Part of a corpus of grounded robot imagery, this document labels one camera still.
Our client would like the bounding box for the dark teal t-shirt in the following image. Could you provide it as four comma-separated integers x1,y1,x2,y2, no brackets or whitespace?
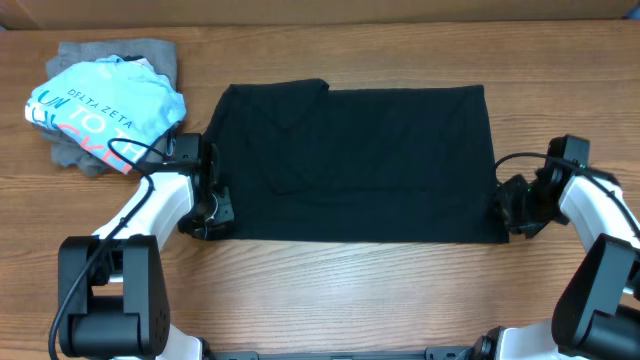
204,79,509,244

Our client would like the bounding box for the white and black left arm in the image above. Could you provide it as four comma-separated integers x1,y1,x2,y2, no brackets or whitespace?
48,133,235,359

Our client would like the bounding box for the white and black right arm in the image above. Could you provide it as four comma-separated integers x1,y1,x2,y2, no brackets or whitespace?
464,135,639,360

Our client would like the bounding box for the light blue printed t-shirt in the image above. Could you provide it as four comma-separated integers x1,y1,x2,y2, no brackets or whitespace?
25,55,186,174

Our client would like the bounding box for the grey folded garment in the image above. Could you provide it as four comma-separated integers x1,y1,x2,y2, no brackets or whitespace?
36,38,178,177

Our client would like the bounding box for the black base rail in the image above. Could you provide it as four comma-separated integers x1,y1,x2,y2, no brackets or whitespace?
204,346,473,360

